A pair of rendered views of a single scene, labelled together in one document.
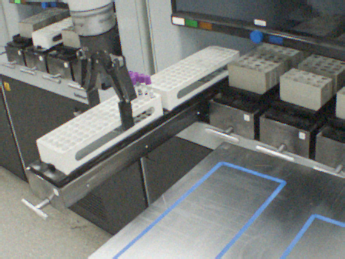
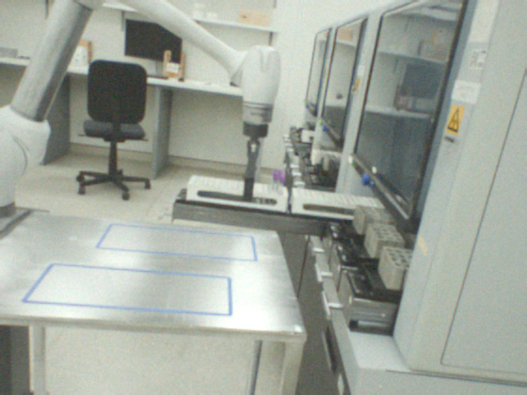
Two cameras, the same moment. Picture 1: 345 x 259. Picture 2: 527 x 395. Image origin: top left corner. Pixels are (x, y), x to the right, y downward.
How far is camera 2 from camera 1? 84 cm
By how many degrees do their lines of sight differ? 40
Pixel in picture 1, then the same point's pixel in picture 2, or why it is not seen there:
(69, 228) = not seen: hidden behind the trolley
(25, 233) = not seen: hidden behind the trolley
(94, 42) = (246, 128)
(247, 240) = (178, 258)
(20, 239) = not seen: hidden behind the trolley
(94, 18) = (248, 109)
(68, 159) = (191, 189)
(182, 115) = (298, 221)
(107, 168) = (215, 214)
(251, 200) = (222, 252)
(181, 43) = (355, 183)
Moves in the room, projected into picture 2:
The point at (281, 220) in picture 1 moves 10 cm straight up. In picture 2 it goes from (211, 266) to (215, 221)
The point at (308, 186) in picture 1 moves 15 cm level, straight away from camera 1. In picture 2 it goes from (261, 270) to (319, 264)
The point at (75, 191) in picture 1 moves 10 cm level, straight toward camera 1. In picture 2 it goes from (183, 212) to (160, 220)
